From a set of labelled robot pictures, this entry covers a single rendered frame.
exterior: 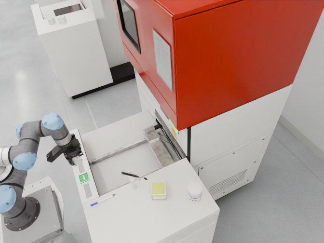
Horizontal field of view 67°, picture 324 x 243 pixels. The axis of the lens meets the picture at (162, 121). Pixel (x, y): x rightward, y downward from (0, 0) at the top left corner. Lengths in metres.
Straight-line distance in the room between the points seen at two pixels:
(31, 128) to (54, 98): 2.53
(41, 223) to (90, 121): 1.80
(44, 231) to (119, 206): 0.42
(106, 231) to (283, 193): 1.74
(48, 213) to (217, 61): 1.19
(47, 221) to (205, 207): 0.85
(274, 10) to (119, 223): 1.17
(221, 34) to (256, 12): 0.16
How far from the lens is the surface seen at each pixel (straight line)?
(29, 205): 1.57
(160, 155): 1.57
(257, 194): 2.51
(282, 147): 2.87
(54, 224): 1.53
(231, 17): 1.01
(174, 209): 1.31
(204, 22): 0.94
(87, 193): 1.45
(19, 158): 1.08
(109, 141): 1.79
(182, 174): 1.40
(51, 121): 1.11
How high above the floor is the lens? 2.18
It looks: 48 degrees down
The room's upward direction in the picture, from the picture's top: 6 degrees counter-clockwise
